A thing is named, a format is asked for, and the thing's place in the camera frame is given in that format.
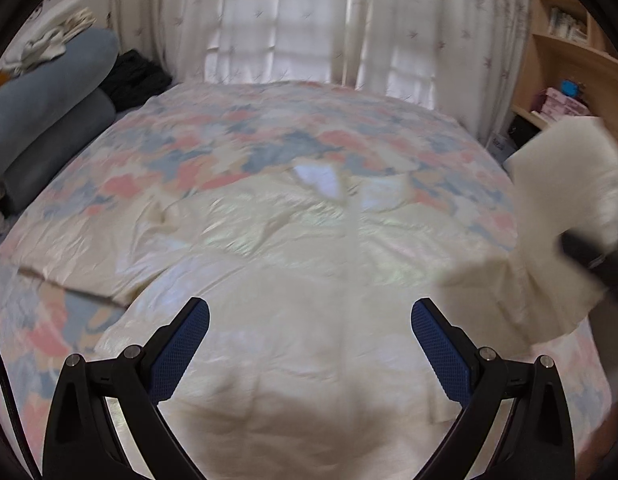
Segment pink boxes on shelf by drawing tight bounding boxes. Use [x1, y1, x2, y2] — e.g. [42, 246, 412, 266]
[540, 88, 591, 122]

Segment lower blue rolled blanket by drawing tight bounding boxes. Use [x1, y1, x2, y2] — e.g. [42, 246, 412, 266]
[2, 89, 116, 214]

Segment blue rolled blanket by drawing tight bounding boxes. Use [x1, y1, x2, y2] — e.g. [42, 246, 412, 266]
[0, 27, 119, 176]
[2, 89, 116, 214]

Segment white clothes pile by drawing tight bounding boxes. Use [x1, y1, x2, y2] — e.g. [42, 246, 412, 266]
[3, 6, 96, 76]

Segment cream shiny puffer jacket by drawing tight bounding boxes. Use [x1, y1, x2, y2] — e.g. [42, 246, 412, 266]
[16, 118, 618, 479]

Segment upper blue rolled blanket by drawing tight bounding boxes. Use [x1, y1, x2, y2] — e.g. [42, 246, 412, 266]
[0, 27, 119, 176]

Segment wooden bookshelf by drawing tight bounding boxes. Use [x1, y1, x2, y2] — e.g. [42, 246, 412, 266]
[512, 0, 618, 141]

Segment floral pastel bed blanket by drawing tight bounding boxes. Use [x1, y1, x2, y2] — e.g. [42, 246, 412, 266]
[0, 82, 612, 456]

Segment white patterned window curtain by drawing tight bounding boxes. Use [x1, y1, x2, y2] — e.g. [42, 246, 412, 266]
[109, 0, 530, 143]

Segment black fuzzy cloth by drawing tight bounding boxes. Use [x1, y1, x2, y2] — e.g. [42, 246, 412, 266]
[100, 50, 172, 113]

